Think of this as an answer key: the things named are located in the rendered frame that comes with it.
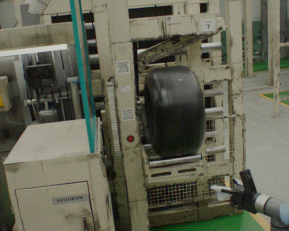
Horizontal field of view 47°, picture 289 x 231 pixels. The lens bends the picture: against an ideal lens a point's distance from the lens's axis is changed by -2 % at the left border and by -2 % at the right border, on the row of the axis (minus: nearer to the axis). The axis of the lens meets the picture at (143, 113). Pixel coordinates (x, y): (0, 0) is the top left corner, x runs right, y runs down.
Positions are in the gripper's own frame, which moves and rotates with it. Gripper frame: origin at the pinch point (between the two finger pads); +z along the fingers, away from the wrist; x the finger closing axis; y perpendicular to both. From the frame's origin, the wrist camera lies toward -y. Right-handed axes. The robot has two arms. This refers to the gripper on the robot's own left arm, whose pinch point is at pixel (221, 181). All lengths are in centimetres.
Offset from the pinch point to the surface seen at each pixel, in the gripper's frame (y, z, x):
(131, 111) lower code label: -18, 78, 6
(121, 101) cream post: -25, 81, 0
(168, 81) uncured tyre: -37, 59, 19
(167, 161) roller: 12, 62, 23
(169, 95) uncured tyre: -30, 54, 15
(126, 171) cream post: 22, 82, 5
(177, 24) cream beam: -72, 82, 45
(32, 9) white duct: -80, 129, -37
